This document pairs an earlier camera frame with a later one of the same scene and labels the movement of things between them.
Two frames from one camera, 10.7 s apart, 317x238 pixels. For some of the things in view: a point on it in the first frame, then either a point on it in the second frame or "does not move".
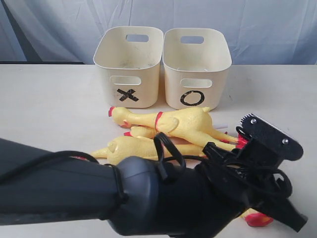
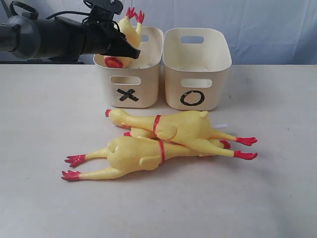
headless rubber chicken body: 253,218 → 131,26
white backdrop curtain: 261,32 does not move
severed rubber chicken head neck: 148,132 → 175,129
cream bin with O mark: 194,59 does not move
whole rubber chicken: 124,147 does not move
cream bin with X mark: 129,58 does not move
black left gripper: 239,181 → 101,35
